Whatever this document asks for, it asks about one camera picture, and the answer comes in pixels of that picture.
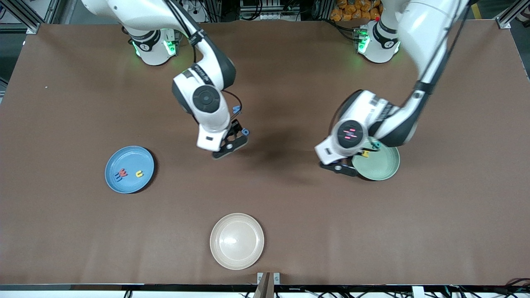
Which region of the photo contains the aluminium frame profile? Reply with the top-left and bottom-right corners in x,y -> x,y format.
495,0 -> 530,29
0,0 -> 56,34

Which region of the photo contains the beige plate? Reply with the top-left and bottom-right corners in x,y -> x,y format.
210,213 -> 265,270

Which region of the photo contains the brown paper table cover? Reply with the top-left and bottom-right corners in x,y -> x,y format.
0,19 -> 530,286

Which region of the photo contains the white socket strip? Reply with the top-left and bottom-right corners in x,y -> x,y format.
240,12 -> 290,20

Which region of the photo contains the metal bracket with post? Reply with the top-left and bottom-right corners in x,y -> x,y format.
253,272 -> 280,298

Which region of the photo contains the green plate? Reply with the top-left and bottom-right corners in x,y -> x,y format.
351,135 -> 401,181

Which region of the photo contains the blue plate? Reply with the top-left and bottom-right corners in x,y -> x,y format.
105,146 -> 155,194

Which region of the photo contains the pile of orange bags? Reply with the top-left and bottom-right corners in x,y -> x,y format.
330,0 -> 381,22

